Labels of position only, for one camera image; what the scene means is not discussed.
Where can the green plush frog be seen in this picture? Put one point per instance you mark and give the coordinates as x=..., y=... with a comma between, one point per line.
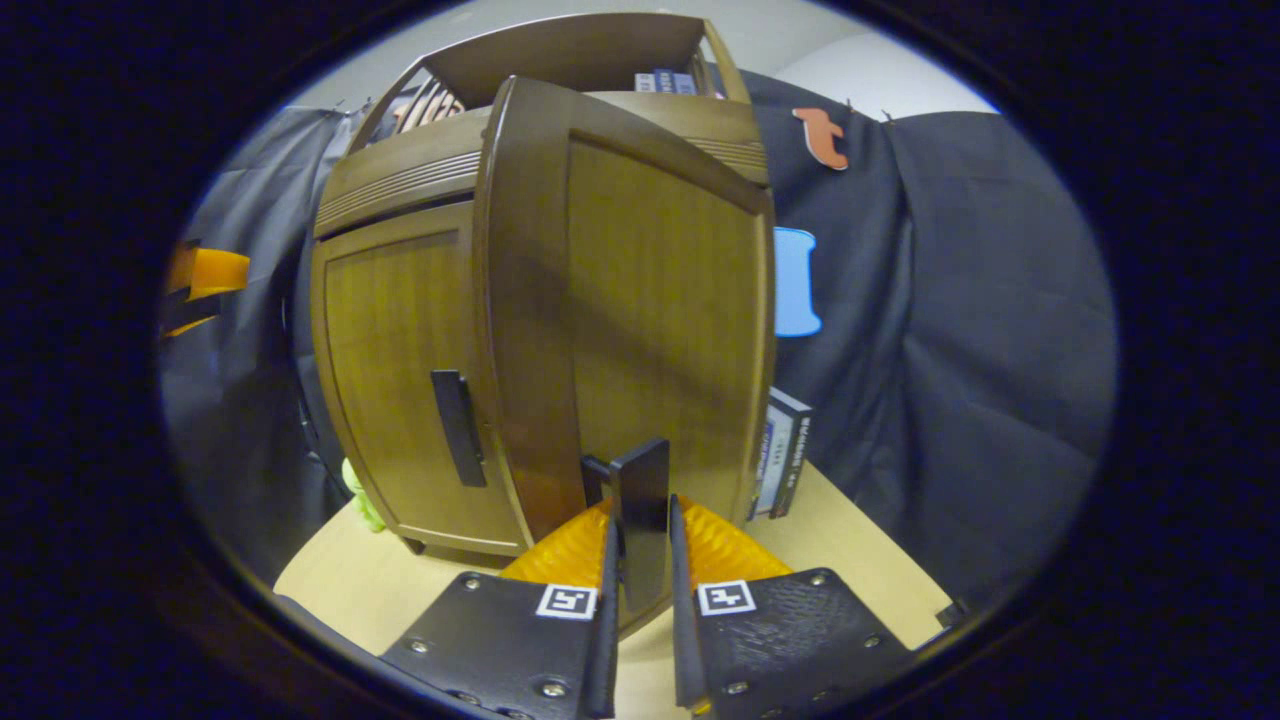
x=362, y=498

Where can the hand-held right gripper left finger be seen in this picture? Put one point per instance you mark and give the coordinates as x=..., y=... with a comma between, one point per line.
x=500, y=640

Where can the wooden cabinet door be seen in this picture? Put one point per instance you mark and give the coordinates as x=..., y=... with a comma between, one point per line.
x=395, y=350
x=650, y=300

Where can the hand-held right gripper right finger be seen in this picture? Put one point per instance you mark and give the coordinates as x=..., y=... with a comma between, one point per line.
x=790, y=640

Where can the black backdrop cloth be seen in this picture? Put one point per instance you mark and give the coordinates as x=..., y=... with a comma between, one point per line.
x=950, y=350

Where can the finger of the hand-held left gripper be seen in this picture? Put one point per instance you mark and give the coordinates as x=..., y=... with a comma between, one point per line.
x=220, y=272

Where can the wooden double-door shoe cabinet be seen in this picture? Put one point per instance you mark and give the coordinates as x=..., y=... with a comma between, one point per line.
x=400, y=330

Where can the white book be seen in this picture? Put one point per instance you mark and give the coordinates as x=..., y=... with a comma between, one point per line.
x=645, y=82

